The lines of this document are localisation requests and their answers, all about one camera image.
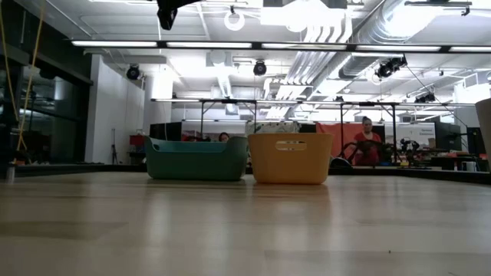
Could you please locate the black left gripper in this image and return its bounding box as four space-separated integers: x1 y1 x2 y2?
155 0 203 31

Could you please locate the background black rig frame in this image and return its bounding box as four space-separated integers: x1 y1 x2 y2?
151 97 491 164

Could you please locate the orange plastic bin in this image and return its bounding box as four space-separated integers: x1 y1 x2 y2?
247 132 334 185

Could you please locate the white plastic bin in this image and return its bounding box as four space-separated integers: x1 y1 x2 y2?
474 97 491 169

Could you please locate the black monitor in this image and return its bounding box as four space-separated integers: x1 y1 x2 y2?
149 121 183 142
434 121 463 152
466 126 487 156

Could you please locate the yellow extension cable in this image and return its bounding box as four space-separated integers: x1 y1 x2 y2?
0 0 44 164

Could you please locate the black upright panel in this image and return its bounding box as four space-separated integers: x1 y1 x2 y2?
377 124 387 166

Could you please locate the teal plastic bin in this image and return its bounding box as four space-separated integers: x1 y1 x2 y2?
144 136 249 181

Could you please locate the silver ventilation duct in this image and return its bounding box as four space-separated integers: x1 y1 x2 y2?
338 0 437 81

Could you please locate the white ring light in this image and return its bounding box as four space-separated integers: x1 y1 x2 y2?
223 9 246 32

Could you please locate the black tripod stand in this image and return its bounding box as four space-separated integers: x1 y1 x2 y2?
110 128 120 166

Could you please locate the black ceiling spotlight cluster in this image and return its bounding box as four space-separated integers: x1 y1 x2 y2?
374 56 408 80
413 91 437 104

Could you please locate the black bar with light strips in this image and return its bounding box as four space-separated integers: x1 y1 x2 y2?
71 39 491 54

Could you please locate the orange curtain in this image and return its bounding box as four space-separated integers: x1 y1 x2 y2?
315 122 364 158

